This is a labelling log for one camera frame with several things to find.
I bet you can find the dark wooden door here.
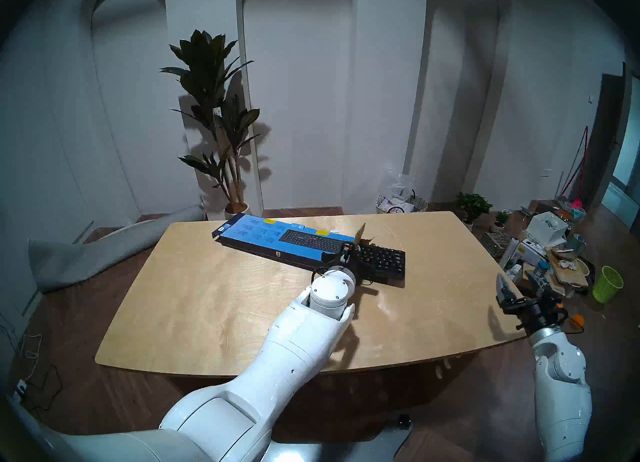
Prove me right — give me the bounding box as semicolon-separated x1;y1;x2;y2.
582;61;629;210

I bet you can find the white printed carton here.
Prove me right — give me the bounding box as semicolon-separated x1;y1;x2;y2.
500;238;549;283

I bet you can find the green plastic cup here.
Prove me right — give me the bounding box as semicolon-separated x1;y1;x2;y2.
592;265;625;305

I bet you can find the bushy small potted plant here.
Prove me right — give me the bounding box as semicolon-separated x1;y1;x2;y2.
455;192;494;232

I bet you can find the thin floor cable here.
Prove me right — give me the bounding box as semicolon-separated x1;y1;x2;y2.
0;316;64;413

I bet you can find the blue cardboard keyboard box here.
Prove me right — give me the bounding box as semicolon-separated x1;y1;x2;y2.
211;212;369;272

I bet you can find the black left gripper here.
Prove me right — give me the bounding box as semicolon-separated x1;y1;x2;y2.
341;244;375;284

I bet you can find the light wooden board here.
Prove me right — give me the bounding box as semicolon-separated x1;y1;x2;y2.
547;248;591;288

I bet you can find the tall dark green plant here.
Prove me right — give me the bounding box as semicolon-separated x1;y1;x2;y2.
160;29;262;205

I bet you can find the grey wire rack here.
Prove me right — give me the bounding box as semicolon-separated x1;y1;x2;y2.
481;231;511;259

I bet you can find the clear plastic bag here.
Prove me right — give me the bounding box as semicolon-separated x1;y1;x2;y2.
382;166;417;202

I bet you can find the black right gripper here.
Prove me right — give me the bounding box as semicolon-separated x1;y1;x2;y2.
495;271;569;335

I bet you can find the black computer keyboard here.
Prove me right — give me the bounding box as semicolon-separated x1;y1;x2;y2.
357;243;407;290

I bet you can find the grey rolled mat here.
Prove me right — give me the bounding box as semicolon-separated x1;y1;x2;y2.
27;203;207;295

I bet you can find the red handled broom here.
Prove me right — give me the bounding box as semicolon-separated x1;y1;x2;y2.
559;126;591;210

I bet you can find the open white carton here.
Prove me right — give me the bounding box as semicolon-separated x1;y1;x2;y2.
526;211;570;247

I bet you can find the woven wicker basket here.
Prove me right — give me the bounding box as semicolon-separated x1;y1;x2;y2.
376;193;430;215

